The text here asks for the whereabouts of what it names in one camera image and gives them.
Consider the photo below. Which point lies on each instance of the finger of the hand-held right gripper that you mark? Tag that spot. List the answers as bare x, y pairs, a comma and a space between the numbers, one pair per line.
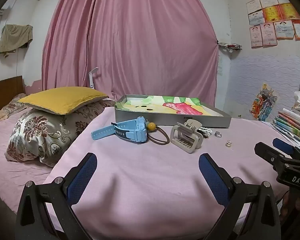
283, 145
267, 155

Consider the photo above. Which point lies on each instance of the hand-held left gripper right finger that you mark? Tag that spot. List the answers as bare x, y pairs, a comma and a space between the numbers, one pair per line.
212, 177

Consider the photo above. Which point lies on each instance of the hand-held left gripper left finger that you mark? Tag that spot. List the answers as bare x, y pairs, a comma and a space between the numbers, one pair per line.
82, 177

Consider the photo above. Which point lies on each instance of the small silver earring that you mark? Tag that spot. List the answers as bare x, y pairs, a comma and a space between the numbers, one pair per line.
228, 143

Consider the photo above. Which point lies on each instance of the white wavy hair clip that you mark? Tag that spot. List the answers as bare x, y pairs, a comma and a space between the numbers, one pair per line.
207, 131

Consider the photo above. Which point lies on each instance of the beige claw hair clip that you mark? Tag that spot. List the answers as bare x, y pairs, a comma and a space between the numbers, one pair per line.
175, 135

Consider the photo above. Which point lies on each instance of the blue digital wristwatch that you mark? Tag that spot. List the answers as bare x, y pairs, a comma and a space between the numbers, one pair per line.
140, 130

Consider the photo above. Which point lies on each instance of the grey shallow tray box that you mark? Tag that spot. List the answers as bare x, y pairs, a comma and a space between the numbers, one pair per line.
145, 120

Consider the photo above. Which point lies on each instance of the stack of books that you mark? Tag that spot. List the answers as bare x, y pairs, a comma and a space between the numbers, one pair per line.
290, 126

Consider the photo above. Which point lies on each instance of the floral satin pillow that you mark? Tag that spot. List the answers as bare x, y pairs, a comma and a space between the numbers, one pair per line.
45, 135

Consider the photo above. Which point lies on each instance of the pink blanket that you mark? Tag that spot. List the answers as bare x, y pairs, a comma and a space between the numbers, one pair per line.
152, 180

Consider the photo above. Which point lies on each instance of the pink bed sheet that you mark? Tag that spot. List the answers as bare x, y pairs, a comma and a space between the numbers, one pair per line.
5, 170

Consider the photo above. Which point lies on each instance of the yellow pillow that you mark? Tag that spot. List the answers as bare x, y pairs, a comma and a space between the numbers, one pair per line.
62, 100

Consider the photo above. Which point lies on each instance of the colourful painted paper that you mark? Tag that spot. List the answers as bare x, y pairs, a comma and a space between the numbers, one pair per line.
170, 107

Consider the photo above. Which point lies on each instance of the wooden headboard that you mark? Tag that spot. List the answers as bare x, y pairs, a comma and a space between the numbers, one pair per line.
5, 90

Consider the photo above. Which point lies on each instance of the pink curtain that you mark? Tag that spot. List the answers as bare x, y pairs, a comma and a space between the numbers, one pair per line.
140, 42

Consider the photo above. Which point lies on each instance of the olive hanging cloth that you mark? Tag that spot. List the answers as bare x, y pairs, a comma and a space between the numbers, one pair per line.
15, 38

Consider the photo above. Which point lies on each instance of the colourful figure wall sticker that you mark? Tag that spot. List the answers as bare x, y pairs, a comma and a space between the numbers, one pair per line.
263, 102

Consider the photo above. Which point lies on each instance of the group of wall certificates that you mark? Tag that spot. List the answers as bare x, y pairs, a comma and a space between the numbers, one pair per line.
270, 12

